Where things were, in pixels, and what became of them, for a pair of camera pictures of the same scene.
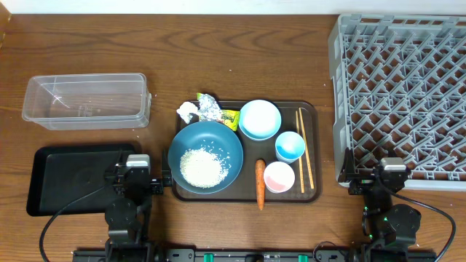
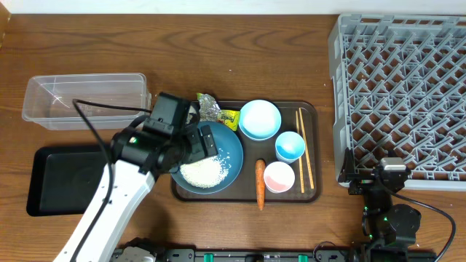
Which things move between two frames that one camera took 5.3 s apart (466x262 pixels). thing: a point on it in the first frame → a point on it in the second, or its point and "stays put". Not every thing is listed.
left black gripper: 159,187 → 199,151
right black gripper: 348,170 stays put
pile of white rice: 202,168 stays put
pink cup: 278,177 stays put
